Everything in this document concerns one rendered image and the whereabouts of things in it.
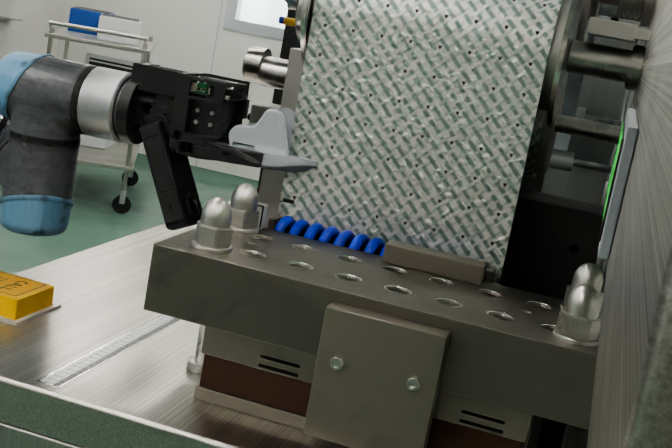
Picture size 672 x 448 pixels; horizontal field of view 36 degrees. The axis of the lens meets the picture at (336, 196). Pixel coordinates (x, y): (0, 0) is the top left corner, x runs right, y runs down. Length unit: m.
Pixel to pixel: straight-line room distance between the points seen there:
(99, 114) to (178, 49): 6.11
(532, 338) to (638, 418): 0.66
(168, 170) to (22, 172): 0.17
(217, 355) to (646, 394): 0.76
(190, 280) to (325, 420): 0.16
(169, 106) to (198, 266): 0.25
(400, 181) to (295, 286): 0.21
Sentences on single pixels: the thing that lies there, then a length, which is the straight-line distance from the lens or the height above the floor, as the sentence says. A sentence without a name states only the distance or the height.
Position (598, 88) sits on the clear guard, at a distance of 2.03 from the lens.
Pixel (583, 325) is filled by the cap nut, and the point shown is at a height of 1.05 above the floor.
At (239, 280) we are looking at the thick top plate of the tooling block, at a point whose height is 1.02.
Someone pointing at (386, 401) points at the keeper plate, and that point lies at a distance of 0.84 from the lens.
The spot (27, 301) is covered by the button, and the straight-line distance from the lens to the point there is 1.07.
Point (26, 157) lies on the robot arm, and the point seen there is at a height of 1.04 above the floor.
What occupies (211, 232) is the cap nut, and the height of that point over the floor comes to 1.05.
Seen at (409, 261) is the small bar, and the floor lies 1.04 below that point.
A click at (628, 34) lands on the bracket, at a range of 1.03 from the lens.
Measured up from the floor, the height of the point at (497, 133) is 1.17.
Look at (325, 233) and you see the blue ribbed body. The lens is 1.01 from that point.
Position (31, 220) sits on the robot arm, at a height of 0.98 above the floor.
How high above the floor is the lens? 1.25
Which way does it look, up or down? 10 degrees down
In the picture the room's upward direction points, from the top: 10 degrees clockwise
